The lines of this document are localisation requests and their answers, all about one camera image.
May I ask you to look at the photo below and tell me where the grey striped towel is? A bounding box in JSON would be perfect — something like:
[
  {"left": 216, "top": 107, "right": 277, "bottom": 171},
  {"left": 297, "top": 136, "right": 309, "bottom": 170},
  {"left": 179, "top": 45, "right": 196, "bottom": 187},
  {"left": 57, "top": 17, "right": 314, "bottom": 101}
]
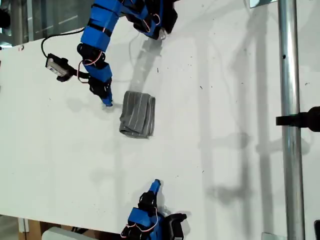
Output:
[{"left": 118, "top": 90, "right": 157, "bottom": 140}]

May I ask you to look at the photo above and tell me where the white box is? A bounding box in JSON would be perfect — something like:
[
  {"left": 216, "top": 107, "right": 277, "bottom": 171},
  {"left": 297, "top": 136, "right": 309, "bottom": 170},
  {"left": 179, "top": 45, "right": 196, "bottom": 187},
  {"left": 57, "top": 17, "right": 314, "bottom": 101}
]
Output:
[{"left": 41, "top": 226, "right": 85, "bottom": 240}]

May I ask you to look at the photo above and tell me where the black round object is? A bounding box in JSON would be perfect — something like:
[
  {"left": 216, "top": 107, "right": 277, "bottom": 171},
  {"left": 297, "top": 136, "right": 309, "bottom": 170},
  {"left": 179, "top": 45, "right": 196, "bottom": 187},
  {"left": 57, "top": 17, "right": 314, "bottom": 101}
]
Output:
[{"left": 0, "top": 8, "right": 12, "bottom": 29}]

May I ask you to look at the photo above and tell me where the black clamp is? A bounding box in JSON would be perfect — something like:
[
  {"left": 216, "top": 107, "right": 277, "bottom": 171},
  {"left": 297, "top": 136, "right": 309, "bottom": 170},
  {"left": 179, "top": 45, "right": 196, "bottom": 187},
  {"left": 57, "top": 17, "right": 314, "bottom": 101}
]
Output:
[{"left": 275, "top": 106, "right": 320, "bottom": 133}]

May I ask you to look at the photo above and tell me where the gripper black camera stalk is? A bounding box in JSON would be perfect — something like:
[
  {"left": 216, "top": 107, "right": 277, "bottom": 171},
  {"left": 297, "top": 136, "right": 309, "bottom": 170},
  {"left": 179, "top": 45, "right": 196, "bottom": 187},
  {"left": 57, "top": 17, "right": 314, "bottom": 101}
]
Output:
[{"left": 56, "top": 67, "right": 90, "bottom": 83}]

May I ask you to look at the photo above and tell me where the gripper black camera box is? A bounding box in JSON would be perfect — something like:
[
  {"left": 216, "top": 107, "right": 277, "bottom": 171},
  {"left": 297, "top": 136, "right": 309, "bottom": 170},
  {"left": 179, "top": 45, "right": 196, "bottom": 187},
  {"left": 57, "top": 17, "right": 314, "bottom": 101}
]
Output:
[
  {"left": 165, "top": 212, "right": 188, "bottom": 240},
  {"left": 45, "top": 52, "right": 71, "bottom": 77}
]

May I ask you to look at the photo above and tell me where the gripper black camera cable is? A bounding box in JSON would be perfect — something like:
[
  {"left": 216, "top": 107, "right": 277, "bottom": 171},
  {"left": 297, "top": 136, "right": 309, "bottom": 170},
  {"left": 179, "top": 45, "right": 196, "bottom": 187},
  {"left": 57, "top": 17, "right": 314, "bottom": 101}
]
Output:
[{"left": 40, "top": 27, "right": 86, "bottom": 60}]

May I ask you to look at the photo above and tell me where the steel post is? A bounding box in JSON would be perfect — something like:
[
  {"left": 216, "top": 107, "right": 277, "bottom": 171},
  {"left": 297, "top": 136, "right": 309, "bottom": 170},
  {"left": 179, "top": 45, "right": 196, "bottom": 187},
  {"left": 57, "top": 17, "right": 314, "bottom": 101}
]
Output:
[{"left": 277, "top": 0, "right": 306, "bottom": 240}]

